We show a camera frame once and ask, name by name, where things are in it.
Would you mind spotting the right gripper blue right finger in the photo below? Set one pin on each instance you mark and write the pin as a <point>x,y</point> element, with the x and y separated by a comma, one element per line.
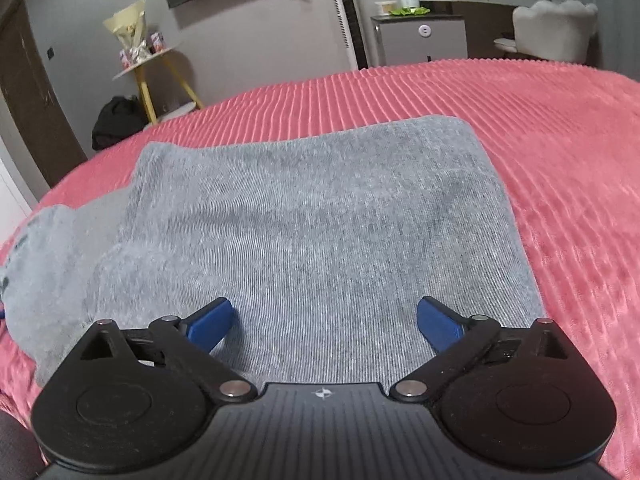
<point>459,344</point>

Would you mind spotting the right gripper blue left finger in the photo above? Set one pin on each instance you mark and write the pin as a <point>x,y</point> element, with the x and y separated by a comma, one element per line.
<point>186,344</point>

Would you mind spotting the grey knit pants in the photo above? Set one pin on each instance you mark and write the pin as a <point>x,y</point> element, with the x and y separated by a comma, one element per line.
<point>323,245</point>

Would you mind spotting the pink ribbed bed blanket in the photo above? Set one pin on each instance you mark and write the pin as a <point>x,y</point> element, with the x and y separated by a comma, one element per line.
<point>564,139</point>

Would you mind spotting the white round side table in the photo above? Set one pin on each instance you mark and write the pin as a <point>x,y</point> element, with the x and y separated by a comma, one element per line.
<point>165,84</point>

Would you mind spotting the black bag on floor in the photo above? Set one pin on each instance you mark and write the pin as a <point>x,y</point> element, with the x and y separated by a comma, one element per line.
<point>119,119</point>

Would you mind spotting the small grey fridge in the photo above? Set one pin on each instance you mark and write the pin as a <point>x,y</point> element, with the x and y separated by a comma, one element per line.
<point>403,40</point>

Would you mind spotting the dark wooden door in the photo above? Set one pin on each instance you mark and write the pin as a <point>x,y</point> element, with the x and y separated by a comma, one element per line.
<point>33,106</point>

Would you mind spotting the cream flower bouquet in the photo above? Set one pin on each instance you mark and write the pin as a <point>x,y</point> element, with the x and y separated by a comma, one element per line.
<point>129,27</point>

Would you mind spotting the white tower heater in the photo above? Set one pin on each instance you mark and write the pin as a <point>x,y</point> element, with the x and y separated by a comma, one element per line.
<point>348,24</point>

